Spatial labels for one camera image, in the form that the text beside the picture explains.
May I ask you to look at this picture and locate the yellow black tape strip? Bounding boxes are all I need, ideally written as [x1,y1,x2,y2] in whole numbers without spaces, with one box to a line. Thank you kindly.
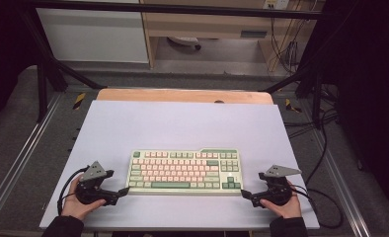
[72,92,87,111]
[284,98,303,114]

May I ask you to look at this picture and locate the person's right hand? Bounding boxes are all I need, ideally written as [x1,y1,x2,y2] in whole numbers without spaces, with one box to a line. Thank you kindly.
[259,181,303,220]

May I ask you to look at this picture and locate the white table board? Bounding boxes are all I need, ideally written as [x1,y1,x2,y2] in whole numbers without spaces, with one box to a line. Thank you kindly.
[39,100,321,231]

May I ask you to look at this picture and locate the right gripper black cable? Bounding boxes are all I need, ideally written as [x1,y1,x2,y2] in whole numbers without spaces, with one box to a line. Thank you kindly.
[289,184,345,230]

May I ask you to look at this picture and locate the aluminium floor rail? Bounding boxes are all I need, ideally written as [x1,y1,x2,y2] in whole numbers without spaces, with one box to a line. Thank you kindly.
[0,93,64,225]
[308,108,372,237]

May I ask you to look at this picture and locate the white cabinet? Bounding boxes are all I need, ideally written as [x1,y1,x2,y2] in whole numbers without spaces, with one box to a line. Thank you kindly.
[36,0,150,64]

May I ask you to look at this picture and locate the black metal frame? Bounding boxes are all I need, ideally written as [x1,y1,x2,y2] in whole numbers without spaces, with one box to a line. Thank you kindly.
[17,0,339,130]

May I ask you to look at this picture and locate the white chair base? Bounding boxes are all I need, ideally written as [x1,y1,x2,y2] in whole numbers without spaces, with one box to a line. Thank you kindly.
[166,36,202,51]

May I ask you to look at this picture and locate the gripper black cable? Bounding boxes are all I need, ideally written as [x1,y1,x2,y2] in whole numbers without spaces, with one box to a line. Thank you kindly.
[56,166,90,217]
[289,184,345,230]

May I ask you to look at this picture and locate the cream pink green keyboard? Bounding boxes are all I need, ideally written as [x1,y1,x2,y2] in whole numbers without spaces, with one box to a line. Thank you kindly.
[125,147,244,198]

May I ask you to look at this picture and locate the person's left hand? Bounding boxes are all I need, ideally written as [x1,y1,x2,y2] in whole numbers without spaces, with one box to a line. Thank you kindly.
[60,177,108,221]

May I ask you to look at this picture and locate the white wall socket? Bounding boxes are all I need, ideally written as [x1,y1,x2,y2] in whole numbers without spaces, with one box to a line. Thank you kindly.
[263,0,290,11]

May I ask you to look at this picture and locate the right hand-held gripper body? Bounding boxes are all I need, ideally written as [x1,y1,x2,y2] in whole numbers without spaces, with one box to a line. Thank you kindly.
[258,164,303,207]

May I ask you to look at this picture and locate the black floor cables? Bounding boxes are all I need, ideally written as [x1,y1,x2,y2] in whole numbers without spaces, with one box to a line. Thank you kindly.
[282,83,341,190]

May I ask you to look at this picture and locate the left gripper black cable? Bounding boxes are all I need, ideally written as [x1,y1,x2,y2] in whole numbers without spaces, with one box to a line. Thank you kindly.
[56,166,90,217]

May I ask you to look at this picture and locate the wooden table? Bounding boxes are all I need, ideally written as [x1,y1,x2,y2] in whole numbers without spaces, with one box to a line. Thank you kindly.
[96,87,274,106]

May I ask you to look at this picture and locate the hanging cable bundle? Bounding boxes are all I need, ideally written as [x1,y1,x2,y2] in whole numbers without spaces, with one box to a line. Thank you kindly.
[269,9,308,76]

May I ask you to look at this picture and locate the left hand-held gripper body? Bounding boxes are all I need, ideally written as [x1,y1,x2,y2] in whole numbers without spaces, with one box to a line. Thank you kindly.
[75,160,116,205]

